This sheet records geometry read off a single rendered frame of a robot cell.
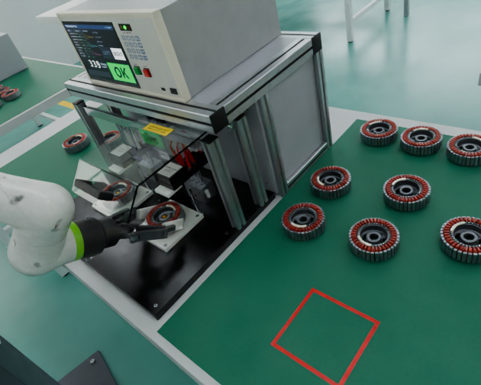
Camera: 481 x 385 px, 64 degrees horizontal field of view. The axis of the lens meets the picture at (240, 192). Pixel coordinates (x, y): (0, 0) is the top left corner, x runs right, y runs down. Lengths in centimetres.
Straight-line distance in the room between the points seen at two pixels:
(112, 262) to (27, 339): 124
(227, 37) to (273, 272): 58
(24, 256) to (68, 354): 124
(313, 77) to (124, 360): 142
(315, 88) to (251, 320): 67
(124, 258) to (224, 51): 61
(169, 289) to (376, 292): 48
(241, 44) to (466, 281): 75
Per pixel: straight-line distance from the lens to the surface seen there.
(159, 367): 183
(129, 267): 109
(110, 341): 202
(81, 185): 92
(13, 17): 587
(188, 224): 110
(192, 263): 101
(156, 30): 88
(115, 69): 112
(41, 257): 90
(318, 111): 121
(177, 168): 108
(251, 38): 108
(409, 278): 93
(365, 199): 109
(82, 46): 122
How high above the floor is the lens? 149
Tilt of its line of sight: 39 degrees down
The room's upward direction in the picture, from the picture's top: 18 degrees counter-clockwise
